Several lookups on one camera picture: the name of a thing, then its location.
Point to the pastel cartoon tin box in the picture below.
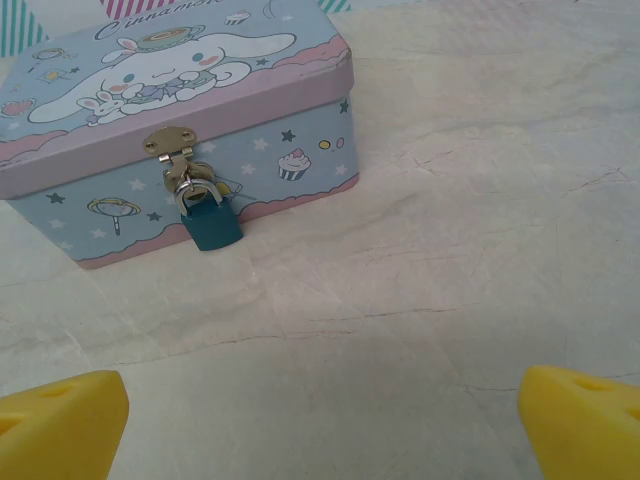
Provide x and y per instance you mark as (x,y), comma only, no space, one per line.
(210,60)

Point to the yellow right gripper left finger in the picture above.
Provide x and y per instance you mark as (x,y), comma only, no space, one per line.
(65,430)

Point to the small teal padlock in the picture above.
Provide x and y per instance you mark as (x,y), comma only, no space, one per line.
(212,227)

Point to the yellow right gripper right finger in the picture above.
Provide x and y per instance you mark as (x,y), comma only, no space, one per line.
(580,430)

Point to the silver metal hasp latch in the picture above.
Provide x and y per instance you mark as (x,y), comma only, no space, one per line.
(170,141)

